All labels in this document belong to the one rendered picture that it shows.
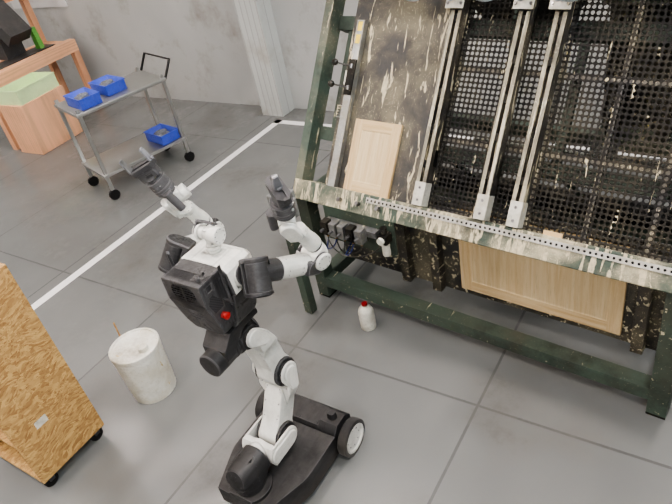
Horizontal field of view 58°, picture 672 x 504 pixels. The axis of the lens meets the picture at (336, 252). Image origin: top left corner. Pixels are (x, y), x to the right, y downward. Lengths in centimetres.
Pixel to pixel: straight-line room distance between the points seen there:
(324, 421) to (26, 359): 150
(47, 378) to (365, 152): 207
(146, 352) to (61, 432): 59
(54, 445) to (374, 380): 176
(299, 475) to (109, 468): 116
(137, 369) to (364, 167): 174
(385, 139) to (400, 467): 173
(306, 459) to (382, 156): 165
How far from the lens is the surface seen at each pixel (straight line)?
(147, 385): 383
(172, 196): 257
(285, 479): 309
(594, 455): 328
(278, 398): 299
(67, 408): 365
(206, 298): 230
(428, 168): 323
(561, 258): 298
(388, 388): 354
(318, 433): 321
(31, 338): 338
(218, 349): 255
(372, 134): 351
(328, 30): 380
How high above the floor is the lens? 264
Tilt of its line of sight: 35 degrees down
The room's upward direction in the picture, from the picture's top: 12 degrees counter-clockwise
